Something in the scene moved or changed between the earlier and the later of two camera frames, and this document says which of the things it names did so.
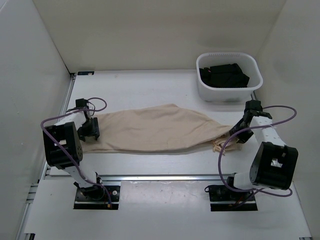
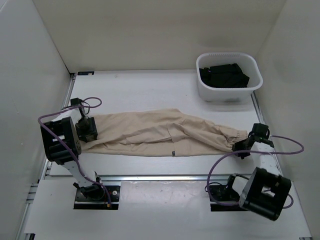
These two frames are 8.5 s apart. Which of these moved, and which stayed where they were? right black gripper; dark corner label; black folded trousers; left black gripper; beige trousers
Moved: beige trousers; right black gripper
Stayed: black folded trousers; dark corner label; left black gripper
